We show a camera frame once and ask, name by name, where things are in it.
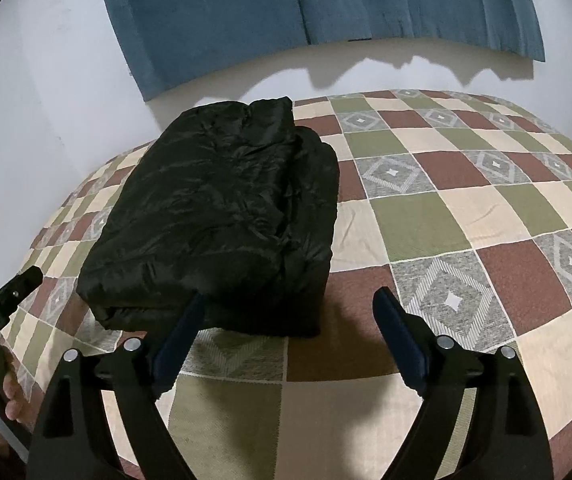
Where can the checkered bedspread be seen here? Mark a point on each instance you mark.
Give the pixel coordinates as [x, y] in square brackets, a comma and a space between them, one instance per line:
[441, 210]

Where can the black puffer jacket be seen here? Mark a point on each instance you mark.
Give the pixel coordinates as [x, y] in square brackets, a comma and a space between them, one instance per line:
[215, 210]

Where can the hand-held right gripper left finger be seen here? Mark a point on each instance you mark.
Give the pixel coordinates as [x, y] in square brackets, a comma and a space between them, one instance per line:
[180, 337]

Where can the person's left hand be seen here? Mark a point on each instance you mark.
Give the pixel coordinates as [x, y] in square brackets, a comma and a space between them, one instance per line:
[18, 402]

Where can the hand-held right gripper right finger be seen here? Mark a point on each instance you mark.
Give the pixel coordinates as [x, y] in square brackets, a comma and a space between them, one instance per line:
[396, 332]

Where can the blue curtain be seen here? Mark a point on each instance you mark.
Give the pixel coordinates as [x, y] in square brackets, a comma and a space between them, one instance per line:
[291, 5]

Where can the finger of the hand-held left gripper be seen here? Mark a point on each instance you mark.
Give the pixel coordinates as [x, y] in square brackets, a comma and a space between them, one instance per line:
[25, 282]

